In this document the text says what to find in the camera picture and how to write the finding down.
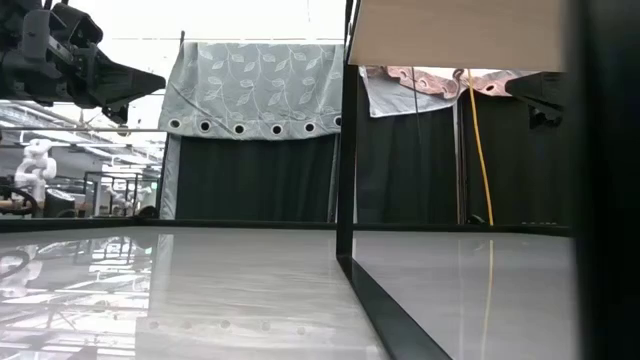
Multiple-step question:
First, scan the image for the black metal shelf frame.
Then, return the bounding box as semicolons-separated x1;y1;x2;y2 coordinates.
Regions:
335;0;640;360

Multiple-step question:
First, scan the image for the pink patterned curtain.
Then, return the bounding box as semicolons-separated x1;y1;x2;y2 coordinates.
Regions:
360;63;541;100

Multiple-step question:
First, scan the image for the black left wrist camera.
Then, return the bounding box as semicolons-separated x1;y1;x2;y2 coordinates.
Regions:
51;2;105;49

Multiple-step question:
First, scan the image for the black aluminium rig frame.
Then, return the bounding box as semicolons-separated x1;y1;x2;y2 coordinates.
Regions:
0;216;571;237

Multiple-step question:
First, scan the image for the grey leaf-pattern curtain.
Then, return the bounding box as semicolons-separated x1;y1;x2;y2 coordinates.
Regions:
158;41;346;221

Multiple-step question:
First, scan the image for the white cloth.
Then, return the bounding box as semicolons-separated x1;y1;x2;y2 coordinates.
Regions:
359;67;459;119

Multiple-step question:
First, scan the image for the white vertical pole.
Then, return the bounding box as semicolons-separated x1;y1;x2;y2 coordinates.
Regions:
452;99;464;224

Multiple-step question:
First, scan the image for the wooden shelf board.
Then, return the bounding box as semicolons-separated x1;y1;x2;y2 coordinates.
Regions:
348;0;567;73

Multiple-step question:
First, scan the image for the black hose loop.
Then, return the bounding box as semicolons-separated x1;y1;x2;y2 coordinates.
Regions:
0;184;41;218

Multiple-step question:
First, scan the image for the yellow hanging cable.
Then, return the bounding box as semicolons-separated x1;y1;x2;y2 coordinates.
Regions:
465;67;496;226

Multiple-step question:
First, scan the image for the black round bin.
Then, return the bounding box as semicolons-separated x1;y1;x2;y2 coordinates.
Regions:
43;188;77;219

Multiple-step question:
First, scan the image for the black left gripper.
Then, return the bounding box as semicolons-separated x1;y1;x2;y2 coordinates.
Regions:
0;9;168;126

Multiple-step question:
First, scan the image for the black backdrop curtain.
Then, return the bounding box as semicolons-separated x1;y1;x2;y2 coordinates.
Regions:
174;69;571;226

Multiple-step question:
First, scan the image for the black metal rack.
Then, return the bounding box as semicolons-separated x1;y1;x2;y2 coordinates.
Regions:
82;170;162;219

